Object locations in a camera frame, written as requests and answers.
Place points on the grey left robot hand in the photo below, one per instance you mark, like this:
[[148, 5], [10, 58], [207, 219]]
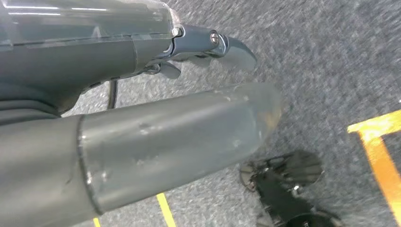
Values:
[[156, 137]]

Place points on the yellow floor tape square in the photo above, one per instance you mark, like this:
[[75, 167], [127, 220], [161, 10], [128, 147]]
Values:
[[380, 163]]

